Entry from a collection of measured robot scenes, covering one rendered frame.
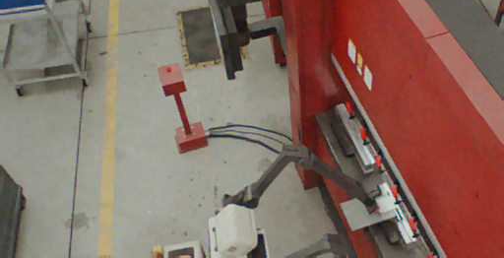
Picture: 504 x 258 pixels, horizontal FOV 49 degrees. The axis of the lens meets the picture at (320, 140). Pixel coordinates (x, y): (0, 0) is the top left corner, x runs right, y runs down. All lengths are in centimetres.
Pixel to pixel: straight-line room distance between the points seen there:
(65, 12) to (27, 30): 37
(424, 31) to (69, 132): 369
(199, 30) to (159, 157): 155
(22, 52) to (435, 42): 417
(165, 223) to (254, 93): 144
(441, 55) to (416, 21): 19
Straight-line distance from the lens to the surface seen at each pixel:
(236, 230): 257
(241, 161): 451
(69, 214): 461
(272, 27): 373
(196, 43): 552
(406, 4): 216
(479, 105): 183
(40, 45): 550
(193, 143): 460
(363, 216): 303
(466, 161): 203
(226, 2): 302
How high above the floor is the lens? 362
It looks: 52 degrees down
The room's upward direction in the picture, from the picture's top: 1 degrees counter-clockwise
